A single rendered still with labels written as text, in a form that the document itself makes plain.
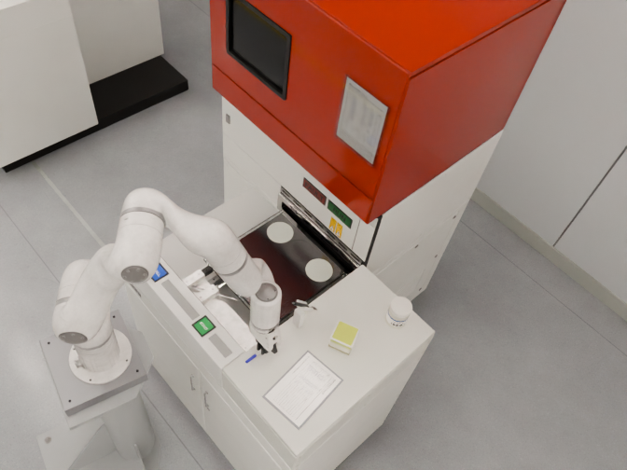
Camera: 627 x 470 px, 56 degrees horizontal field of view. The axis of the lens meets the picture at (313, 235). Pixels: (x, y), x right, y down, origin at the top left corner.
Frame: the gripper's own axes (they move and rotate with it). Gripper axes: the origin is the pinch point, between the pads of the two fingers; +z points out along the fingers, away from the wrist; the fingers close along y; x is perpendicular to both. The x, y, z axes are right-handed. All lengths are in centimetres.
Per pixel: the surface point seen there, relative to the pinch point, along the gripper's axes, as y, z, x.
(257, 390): -9.0, 2.4, 9.9
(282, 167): 48, -10, -49
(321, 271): 12.7, 8.3, -37.9
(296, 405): -20.2, 2.4, 4.1
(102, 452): 40, 91, 51
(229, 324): 17.5, 10.2, 0.2
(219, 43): 77, -49, -44
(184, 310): 27.5, 2.3, 10.4
